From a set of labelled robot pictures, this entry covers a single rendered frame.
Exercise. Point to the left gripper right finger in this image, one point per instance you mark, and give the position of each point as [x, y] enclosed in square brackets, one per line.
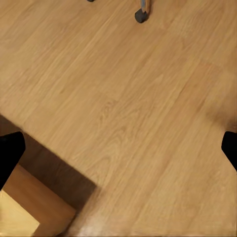
[229, 147]

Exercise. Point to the bed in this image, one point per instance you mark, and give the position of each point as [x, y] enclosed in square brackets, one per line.
[28, 208]

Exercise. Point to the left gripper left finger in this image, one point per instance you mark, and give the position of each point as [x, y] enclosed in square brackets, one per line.
[12, 146]

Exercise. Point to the swivel chair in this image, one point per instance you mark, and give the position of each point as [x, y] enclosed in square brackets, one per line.
[141, 14]

